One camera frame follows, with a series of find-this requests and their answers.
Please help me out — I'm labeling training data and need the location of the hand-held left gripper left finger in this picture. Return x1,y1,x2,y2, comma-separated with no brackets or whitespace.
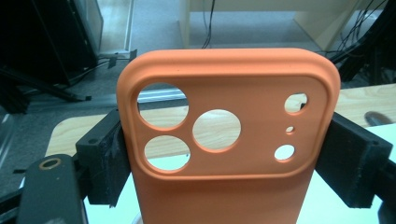
75,108,132,208

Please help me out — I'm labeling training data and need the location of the black stand leg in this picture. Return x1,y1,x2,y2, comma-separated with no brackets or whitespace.
0,66,92,103

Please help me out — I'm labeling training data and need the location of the beige wooden furniture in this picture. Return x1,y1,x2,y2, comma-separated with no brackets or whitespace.
178,0,387,52

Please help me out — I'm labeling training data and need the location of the dark blurry object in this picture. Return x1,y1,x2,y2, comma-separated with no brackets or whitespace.
363,110,393,127

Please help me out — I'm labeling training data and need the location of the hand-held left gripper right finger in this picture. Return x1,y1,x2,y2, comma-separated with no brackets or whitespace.
314,111,394,209

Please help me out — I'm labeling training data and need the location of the black cable bundle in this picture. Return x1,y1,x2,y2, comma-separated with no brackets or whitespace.
326,0,396,64

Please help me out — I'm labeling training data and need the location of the black hanging cable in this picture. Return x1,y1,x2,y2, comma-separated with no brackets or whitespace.
201,0,217,49

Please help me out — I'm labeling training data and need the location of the aluminium rail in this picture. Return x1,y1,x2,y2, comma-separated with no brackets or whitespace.
136,88,188,105

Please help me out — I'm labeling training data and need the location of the orange phone case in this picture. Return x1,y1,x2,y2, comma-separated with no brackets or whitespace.
116,47,342,224

